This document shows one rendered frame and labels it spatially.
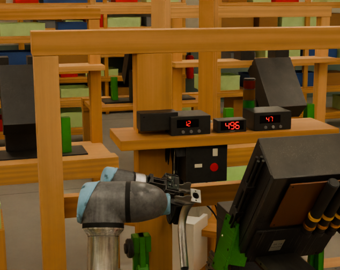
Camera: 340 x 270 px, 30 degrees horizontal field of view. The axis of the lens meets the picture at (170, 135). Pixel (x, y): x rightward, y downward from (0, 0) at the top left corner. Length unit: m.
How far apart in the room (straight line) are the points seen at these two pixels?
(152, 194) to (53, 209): 0.82
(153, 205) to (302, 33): 1.18
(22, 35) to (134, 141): 6.67
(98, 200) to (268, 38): 1.16
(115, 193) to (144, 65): 0.82
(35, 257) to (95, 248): 3.63
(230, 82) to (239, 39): 7.17
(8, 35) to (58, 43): 6.54
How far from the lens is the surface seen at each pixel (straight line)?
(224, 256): 2.33
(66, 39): 2.39
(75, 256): 5.31
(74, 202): 2.60
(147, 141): 2.37
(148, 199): 1.74
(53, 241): 2.55
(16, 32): 8.93
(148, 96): 2.46
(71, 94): 9.10
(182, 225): 2.40
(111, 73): 11.64
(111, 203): 1.73
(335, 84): 10.59
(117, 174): 2.20
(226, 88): 9.70
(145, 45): 2.44
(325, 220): 2.21
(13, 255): 5.45
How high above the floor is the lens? 2.05
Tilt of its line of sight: 12 degrees down
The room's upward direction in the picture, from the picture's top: straight up
